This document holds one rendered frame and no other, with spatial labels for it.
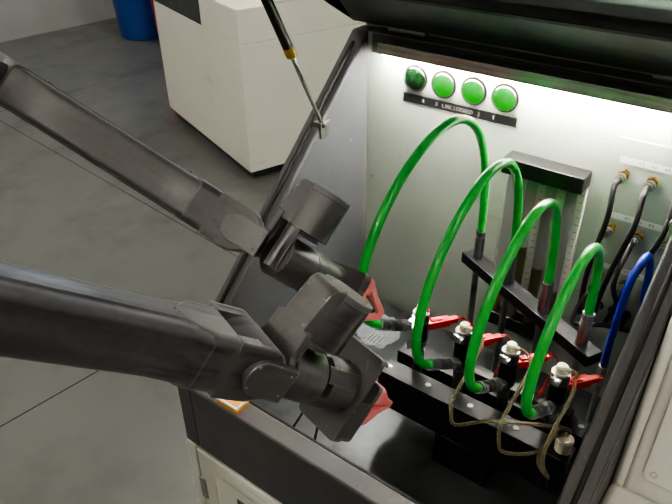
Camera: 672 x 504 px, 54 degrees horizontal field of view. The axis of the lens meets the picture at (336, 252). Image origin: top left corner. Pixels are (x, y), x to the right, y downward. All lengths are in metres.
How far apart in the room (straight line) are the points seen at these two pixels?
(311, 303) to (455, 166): 0.73
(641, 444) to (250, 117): 3.09
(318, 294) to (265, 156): 3.34
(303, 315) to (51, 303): 0.24
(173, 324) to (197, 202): 0.31
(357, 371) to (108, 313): 0.31
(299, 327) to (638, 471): 0.61
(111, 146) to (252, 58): 2.90
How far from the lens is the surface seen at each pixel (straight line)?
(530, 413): 0.93
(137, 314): 0.51
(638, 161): 1.16
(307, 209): 0.81
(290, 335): 0.62
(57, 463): 2.50
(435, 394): 1.15
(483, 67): 1.18
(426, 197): 1.36
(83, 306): 0.49
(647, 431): 1.05
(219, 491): 1.39
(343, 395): 0.70
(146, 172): 0.84
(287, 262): 0.79
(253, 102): 3.79
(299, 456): 1.09
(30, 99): 0.91
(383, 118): 1.36
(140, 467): 2.40
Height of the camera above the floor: 1.79
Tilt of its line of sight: 33 degrees down
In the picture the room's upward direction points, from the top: 1 degrees counter-clockwise
